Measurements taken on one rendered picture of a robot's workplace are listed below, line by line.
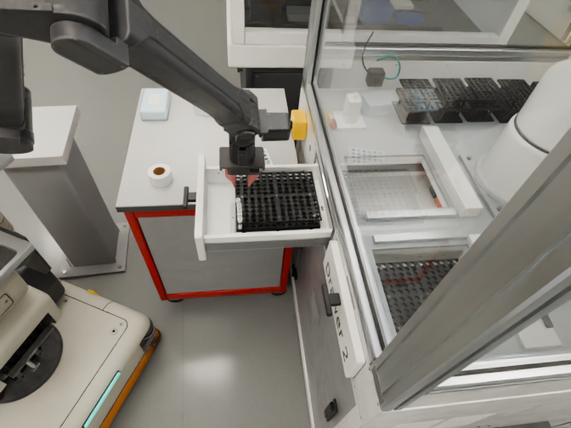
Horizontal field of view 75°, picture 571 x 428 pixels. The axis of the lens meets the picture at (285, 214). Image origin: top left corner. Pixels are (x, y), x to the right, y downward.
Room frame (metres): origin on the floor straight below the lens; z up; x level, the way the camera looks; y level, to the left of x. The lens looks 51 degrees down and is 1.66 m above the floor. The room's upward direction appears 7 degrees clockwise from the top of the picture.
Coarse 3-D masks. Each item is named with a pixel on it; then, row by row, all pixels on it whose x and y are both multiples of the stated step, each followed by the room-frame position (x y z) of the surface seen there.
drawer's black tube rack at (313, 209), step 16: (240, 176) 0.72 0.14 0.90; (272, 176) 0.73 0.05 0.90; (288, 176) 0.74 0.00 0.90; (304, 176) 0.75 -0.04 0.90; (256, 192) 0.67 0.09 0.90; (272, 192) 0.68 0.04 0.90; (288, 192) 0.68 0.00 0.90; (304, 192) 0.72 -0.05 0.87; (256, 208) 0.61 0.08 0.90; (272, 208) 0.62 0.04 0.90; (288, 208) 0.62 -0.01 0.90; (304, 208) 0.63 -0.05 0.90; (256, 224) 0.58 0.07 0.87; (272, 224) 0.59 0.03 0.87; (288, 224) 0.60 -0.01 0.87; (304, 224) 0.60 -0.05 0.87
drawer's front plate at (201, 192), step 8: (200, 160) 0.73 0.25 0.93; (200, 168) 0.70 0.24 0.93; (200, 176) 0.68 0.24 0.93; (200, 184) 0.65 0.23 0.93; (200, 192) 0.62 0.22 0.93; (200, 200) 0.59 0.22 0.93; (200, 208) 0.57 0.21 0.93; (200, 216) 0.54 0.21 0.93; (200, 224) 0.52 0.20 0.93; (200, 232) 0.50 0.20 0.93; (200, 240) 0.48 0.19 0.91; (200, 248) 0.48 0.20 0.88; (200, 256) 0.48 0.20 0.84
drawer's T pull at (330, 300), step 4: (324, 284) 0.41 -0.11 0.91; (324, 288) 0.40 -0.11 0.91; (324, 292) 0.39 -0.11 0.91; (324, 296) 0.38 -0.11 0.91; (328, 296) 0.38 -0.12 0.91; (332, 296) 0.38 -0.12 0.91; (336, 296) 0.38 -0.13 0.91; (324, 300) 0.37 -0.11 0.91; (328, 300) 0.37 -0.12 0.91; (332, 300) 0.37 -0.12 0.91; (336, 300) 0.37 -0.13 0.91; (340, 300) 0.37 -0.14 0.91; (328, 304) 0.36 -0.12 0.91; (332, 304) 0.36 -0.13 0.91; (336, 304) 0.36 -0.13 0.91; (340, 304) 0.36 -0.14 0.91; (328, 308) 0.35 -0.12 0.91; (328, 312) 0.34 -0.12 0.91; (328, 316) 0.34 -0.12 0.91
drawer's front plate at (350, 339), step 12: (336, 252) 0.48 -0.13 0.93; (324, 264) 0.51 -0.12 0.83; (336, 264) 0.45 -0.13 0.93; (336, 276) 0.43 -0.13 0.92; (336, 288) 0.41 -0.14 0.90; (348, 300) 0.37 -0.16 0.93; (348, 312) 0.34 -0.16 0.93; (336, 324) 0.35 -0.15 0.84; (348, 324) 0.31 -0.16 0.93; (348, 336) 0.29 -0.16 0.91; (348, 348) 0.28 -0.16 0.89; (360, 348) 0.27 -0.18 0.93; (348, 360) 0.26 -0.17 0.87; (360, 360) 0.24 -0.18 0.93; (348, 372) 0.24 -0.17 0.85
